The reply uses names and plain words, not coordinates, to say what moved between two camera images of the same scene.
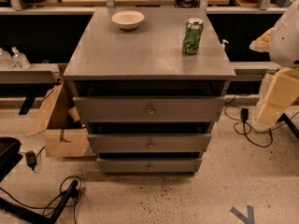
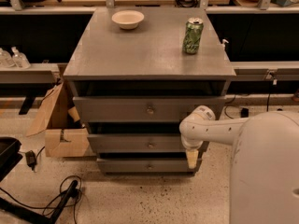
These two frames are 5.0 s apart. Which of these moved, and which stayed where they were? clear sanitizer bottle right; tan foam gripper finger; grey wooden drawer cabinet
Moved: tan foam gripper finger
Stayed: grey wooden drawer cabinet; clear sanitizer bottle right
